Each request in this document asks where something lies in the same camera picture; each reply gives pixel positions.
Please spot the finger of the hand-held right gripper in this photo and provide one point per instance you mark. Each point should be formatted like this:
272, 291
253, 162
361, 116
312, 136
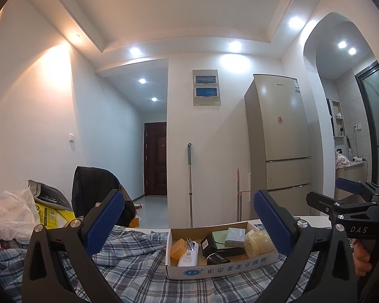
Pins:
349, 187
325, 203

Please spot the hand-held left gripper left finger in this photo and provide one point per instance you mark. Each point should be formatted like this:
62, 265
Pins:
104, 221

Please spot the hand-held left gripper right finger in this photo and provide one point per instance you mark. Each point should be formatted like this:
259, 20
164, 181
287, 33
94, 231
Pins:
271, 221

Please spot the grey box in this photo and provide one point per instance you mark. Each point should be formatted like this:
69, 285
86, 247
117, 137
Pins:
235, 236

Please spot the light green box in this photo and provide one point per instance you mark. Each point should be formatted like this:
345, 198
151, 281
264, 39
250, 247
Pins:
221, 238

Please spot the small black box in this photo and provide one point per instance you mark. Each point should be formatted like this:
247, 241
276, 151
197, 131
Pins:
208, 246

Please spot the cardboard box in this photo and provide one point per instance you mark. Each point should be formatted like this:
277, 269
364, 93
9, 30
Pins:
224, 270

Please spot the orange plastic case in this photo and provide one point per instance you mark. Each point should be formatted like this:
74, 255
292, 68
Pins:
177, 249

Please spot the person's right hand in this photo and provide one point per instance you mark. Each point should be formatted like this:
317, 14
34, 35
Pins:
361, 258

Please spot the bathroom counter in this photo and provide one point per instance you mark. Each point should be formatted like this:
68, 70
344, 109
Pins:
350, 176

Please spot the pink cloth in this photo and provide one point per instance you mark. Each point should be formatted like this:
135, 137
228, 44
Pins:
342, 161

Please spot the white hair dryer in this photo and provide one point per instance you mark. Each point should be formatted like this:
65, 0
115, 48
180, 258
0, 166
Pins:
357, 159

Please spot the red packaging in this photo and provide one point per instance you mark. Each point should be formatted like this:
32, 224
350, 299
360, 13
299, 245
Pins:
137, 206

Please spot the black jacket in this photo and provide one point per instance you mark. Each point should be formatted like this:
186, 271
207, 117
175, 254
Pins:
91, 186

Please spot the yellow box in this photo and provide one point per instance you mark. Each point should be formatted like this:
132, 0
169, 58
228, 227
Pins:
55, 217

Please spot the blue plaid blanket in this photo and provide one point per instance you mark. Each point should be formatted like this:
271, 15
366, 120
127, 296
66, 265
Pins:
139, 268

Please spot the grey bag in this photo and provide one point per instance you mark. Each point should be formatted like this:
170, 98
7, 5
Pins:
49, 195

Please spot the frosted glass door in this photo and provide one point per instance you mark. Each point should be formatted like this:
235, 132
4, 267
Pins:
375, 116

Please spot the dark brown door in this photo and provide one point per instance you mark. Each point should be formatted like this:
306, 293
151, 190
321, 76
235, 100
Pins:
156, 157

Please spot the beige refrigerator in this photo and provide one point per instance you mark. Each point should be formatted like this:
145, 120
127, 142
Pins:
278, 132

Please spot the white cotton swab box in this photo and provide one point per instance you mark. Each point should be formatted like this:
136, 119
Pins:
187, 258

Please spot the clear plastic bag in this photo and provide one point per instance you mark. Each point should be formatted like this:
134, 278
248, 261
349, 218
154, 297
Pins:
9, 214

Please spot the white wall socket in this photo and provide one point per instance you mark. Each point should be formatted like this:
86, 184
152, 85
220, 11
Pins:
357, 126

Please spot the wall shelf niche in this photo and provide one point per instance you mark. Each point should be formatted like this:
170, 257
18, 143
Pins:
337, 116

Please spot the white light switch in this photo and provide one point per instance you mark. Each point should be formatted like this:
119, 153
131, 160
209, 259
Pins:
71, 137

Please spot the grey wall electrical panel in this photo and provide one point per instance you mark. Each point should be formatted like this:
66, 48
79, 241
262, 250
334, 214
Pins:
206, 86

